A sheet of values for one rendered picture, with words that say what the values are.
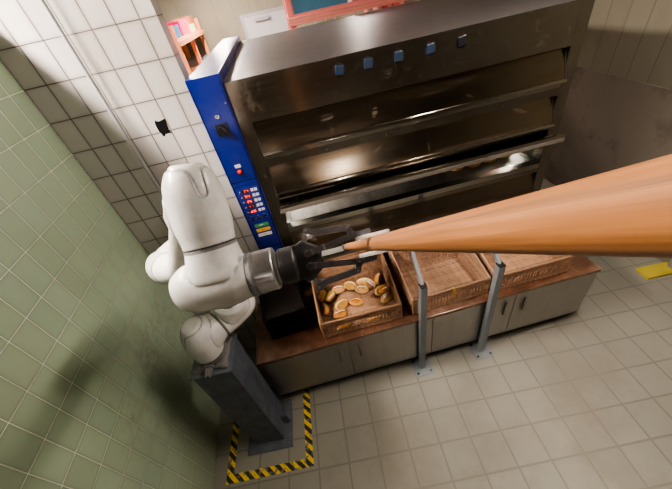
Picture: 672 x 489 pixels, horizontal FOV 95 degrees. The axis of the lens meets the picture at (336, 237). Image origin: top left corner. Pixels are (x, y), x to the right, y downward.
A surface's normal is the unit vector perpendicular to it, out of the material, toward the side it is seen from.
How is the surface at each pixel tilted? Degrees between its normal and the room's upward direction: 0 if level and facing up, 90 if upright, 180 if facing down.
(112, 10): 90
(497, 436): 0
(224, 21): 90
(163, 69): 90
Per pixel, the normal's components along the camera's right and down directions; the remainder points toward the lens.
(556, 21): 0.19, 0.60
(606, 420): -0.17, -0.76
